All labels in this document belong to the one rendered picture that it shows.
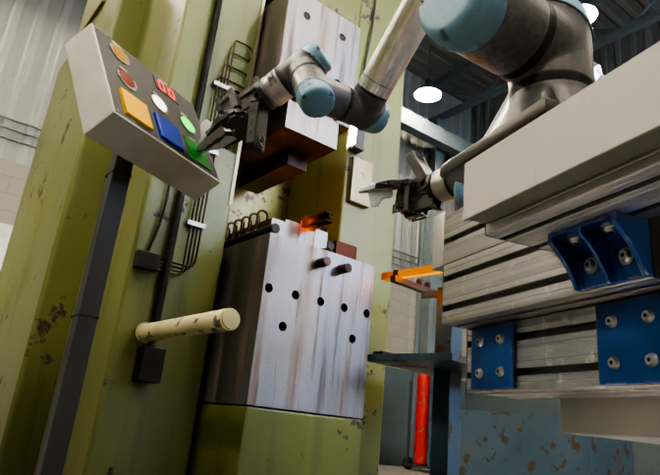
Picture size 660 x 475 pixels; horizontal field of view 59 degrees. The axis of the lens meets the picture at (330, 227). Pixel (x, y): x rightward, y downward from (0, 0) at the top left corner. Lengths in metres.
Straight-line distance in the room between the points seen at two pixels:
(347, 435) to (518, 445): 3.71
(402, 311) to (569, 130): 9.68
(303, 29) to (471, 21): 1.22
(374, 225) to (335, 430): 0.78
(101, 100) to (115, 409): 0.75
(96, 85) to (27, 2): 7.37
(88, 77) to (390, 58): 0.61
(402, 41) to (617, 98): 0.78
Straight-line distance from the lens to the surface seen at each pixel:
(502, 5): 0.81
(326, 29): 2.04
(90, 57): 1.34
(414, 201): 1.37
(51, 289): 1.99
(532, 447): 5.24
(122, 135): 1.24
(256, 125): 1.30
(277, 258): 1.56
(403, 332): 10.16
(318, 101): 1.21
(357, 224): 2.04
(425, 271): 1.79
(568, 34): 0.89
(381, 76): 1.26
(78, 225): 2.04
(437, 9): 0.83
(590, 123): 0.53
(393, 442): 9.96
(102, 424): 1.56
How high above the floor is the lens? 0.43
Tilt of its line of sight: 19 degrees up
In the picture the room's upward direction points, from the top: 6 degrees clockwise
